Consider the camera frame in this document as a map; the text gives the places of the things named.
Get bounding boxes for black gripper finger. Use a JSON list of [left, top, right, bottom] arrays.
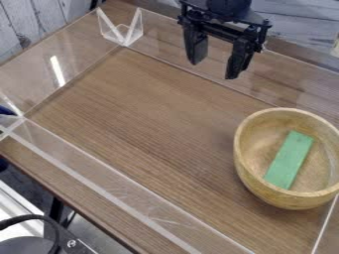
[[183, 25, 209, 65], [226, 38, 255, 79]]

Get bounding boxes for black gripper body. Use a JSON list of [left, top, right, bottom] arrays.
[[178, 0, 271, 53]]

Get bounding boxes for light wooden bowl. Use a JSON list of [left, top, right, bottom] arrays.
[[234, 107, 339, 210]]

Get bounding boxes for green rectangular block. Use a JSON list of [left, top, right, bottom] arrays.
[[263, 131, 314, 190]]

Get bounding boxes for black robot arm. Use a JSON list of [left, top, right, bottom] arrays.
[[178, 0, 271, 79]]

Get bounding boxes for blue object at left edge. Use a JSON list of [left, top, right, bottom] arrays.
[[0, 105, 16, 116]]

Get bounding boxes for black table leg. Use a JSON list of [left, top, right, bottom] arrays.
[[50, 197, 66, 222]]

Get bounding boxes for clear acrylic tray wall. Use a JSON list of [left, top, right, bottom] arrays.
[[0, 3, 339, 254]]

